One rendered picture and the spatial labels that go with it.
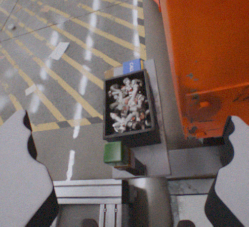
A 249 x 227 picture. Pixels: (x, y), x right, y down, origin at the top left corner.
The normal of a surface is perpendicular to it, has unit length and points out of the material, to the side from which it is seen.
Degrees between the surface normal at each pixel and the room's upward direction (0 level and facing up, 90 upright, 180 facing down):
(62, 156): 0
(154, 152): 0
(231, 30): 90
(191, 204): 0
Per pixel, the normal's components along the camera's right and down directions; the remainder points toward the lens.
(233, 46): 0.02, 0.86
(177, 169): -0.32, -0.48
